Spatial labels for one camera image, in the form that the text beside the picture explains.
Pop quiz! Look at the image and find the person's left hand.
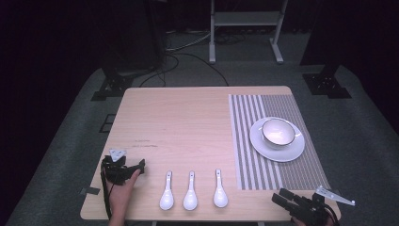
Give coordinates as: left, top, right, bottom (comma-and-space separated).
106, 169, 142, 218

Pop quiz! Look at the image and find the person's right hand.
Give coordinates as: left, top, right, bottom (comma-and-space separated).
291, 216, 336, 226

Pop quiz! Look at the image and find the black floor cable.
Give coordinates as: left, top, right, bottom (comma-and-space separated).
138, 51, 231, 89

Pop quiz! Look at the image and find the white metal stand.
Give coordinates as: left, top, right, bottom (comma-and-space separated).
208, 0, 289, 66

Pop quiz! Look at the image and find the grey floor cable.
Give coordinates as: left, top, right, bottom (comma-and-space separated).
165, 30, 212, 53

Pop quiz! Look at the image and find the white ceramic spoon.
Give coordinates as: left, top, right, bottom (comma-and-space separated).
158, 170, 175, 211
183, 170, 199, 212
213, 169, 230, 209

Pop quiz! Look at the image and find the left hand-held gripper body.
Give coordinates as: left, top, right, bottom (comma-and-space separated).
101, 148, 140, 186

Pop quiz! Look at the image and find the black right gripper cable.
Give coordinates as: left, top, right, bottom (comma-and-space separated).
324, 202, 342, 226

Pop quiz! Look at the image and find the white saucer plate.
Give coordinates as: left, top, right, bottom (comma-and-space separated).
248, 116, 306, 163

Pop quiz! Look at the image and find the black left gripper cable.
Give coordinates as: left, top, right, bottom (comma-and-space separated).
100, 158, 113, 220

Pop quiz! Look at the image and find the grey striped placemat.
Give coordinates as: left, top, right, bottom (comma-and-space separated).
228, 93, 331, 191

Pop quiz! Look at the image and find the white bowl with dark rim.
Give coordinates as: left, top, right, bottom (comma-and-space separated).
261, 117, 296, 148

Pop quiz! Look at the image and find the black stand base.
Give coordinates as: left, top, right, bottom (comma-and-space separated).
302, 64, 353, 100
90, 66, 135, 103

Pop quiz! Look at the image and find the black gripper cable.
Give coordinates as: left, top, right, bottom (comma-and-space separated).
324, 202, 342, 226
100, 158, 113, 220

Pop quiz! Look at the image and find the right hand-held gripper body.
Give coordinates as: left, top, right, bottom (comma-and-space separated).
290, 185, 357, 226

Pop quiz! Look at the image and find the black tape strip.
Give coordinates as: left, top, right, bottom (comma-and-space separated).
79, 186, 102, 196

